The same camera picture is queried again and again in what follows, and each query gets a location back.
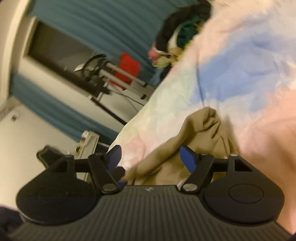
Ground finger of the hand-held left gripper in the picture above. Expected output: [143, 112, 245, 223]
[36, 145, 66, 166]
[113, 167, 127, 187]

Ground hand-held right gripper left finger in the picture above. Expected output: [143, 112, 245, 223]
[47, 145, 123, 194]

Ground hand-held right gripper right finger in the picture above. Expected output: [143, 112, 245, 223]
[179, 146, 253, 193]

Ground tan printed shirt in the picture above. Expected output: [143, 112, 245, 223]
[120, 108, 239, 186]

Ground white dressing table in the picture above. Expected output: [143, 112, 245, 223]
[75, 130, 100, 183]

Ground narrow blue curtain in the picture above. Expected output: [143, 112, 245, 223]
[11, 74, 119, 144]

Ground dark navy clothing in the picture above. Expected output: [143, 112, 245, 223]
[0, 206, 24, 241]

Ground garment steamer stand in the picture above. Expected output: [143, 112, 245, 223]
[74, 54, 149, 101]

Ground red fabric bag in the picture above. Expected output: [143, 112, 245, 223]
[113, 52, 140, 90]

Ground pale green garment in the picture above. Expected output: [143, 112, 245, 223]
[154, 52, 185, 69]

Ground pastel tie-dye duvet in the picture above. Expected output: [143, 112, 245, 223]
[109, 0, 296, 235]

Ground pink garment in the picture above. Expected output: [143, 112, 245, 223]
[148, 45, 163, 62]

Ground dark window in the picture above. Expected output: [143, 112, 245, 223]
[25, 19, 121, 77]

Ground white garment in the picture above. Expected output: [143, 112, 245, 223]
[165, 30, 184, 54]

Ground dark green garment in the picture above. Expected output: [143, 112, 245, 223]
[177, 16, 202, 48]

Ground wide blue curtain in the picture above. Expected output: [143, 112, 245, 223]
[30, 0, 185, 78]

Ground black garment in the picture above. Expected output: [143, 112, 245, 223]
[155, 0, 212, 50]

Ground white and black upright frame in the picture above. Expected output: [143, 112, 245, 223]
[55, 66, 129, 126]

